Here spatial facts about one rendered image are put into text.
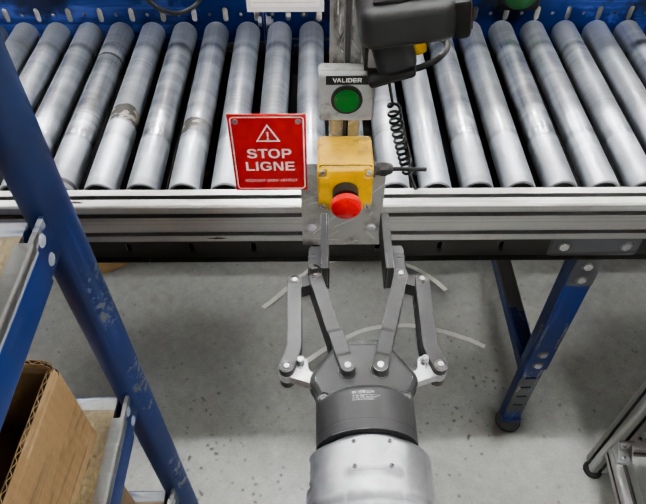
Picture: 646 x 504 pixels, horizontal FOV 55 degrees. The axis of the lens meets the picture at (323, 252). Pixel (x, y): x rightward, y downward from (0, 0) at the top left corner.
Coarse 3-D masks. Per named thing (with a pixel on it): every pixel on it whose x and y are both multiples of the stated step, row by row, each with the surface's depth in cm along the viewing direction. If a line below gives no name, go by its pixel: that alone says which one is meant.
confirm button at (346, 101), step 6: (348, 90) 73; (336, 96) 73; (342, 96) 73; (348, 96) 73; (354, 96) 73; (336, 102) 74; (342, 102) 74; (348, 102) 74; (354, 102) 74; (342, 108) 74; (348, 108) 74; (354, 108) 74
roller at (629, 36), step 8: (624, 24) 126; (632, 24) 125; (616, 32) 127; (624, 32) 125; (632, 32) 124; (640, 32) 123; (616, 40) 127; (624, 40) 124; (632, 40) 122; (640, 40) 121; (624, 48) 124; (632, 48) 121; (640, 48) 120; (632, 56) 121; (640, 56) 119; (632, 64) 121; (640, 64) 118; (640, 72) 118; (640, 80) 118
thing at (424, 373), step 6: (420, 360) 50; (426, 360) 49; (420, 366) 50; (426, 366) 50; (414, 372) 49; (420, 372) 49; (426, 372) 49; (432, 372) 49; (420, 378) 49; (426, 378) 49; (432, 378) 49; (438, 378) 49; (420, 384) 49
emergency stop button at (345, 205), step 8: (336, 200) 77; (344, 200) 76; (352, 200) 76; (360, 200) 77; (336, 208) 77; (344, 208) 77; (352, 208) 77; (360, 208) 77; (336, 216) 78; (344, 216) 78; (352, 216) 78
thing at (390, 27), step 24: (360, 0) 64; (384, 0) 62; (408, 0) 62; (432, 0) 62; (456, 0) 62; (360, 24) 64; (384, 24) 63; (408, 24) 63; (432, 24) 63; (456, 24) 64; (384, 48) 67; (408, 48) 67; (384, 72) 69; (408, 72) 69
